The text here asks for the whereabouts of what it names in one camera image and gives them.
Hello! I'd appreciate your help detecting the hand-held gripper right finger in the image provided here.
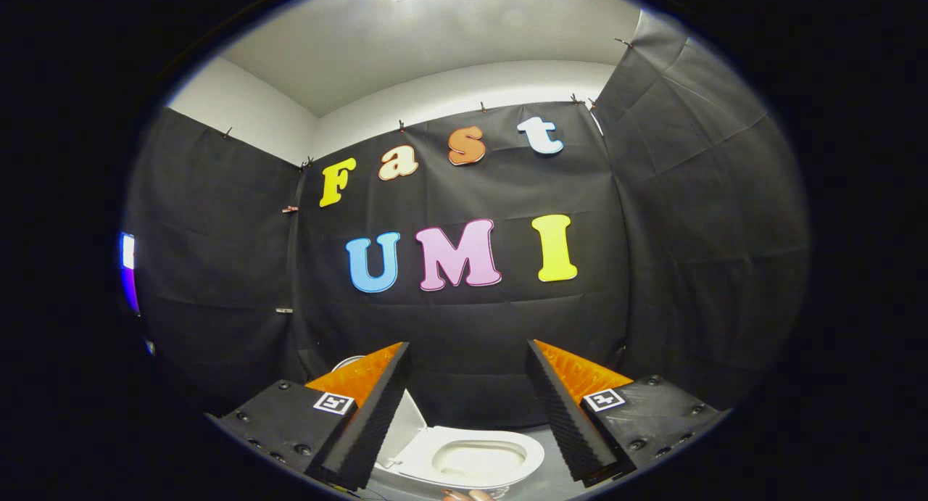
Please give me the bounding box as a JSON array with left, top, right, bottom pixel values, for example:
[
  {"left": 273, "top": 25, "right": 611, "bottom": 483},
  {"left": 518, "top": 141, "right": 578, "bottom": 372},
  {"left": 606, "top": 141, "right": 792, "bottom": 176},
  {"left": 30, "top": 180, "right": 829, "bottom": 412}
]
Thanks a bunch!
[{"left": 526, "top": 339, "right": 726, "bottom": 488}]

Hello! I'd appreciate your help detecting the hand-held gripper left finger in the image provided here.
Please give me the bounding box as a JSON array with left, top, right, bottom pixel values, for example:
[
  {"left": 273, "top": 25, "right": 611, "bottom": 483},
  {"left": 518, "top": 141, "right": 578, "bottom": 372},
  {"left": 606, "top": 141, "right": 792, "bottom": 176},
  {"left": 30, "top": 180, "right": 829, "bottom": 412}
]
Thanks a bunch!
[{"left": 217, "top": 342, "right": 411, "bottom": 492}]

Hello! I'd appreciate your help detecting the black backdrop cloth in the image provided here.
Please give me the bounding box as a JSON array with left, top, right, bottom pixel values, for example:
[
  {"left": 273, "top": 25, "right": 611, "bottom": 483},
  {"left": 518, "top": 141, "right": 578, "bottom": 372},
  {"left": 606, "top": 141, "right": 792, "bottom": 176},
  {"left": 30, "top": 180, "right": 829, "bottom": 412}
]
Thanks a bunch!
[{"left": 125, "top": 8, "right": 811, "bottom": 431}]

